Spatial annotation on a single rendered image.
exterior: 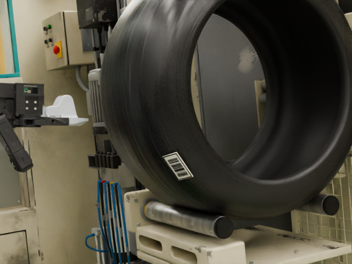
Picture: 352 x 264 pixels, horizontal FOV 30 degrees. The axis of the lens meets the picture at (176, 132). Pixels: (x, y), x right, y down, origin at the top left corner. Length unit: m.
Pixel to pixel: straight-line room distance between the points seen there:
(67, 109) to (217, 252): 0.41
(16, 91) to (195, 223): 0.46
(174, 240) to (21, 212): 0.59
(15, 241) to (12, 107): 0.71
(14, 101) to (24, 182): 0.69
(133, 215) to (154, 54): 0.50
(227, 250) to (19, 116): 0.49
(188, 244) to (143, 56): 0.41
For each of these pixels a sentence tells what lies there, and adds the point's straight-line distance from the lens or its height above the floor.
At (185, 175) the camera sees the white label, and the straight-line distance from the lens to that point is 1.28.
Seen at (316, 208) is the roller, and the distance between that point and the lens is 1.51.
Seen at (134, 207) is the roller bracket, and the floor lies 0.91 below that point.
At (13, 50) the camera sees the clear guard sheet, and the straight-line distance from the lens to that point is 1.91.
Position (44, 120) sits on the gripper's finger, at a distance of 1.24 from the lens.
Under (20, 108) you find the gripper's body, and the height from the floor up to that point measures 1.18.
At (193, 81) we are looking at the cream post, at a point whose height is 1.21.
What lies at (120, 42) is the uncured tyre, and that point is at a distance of 1.38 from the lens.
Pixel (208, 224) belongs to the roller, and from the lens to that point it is 1.35.
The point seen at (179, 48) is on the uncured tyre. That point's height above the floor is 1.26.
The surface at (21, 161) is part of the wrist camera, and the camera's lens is 1.24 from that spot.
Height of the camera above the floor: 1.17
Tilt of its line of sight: 3 degrees down
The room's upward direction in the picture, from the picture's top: 6 degrees counter-clockwise
